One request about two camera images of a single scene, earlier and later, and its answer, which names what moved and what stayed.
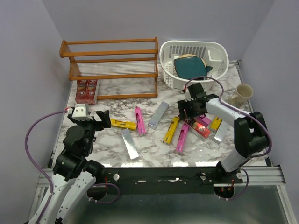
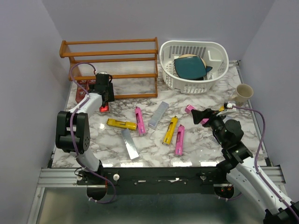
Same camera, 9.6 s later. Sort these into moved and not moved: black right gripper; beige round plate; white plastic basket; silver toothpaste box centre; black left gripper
Moved: black left gripper; black right gripper
Not moved: beige round plate; silver toothpaste box centre; white plastic basket
